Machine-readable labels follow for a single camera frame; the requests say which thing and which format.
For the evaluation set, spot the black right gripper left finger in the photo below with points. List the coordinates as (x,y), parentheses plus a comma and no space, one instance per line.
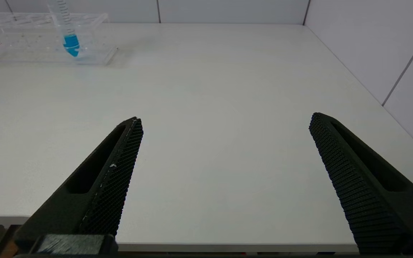
(95,200)

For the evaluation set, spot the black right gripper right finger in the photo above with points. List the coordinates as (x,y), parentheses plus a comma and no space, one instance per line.
(371,193)

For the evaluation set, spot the test tube with blue pigment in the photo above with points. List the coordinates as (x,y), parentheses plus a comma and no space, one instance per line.
(71,43)

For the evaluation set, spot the clear acrylic test tube rack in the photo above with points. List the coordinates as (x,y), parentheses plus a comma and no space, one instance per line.
(20,46)

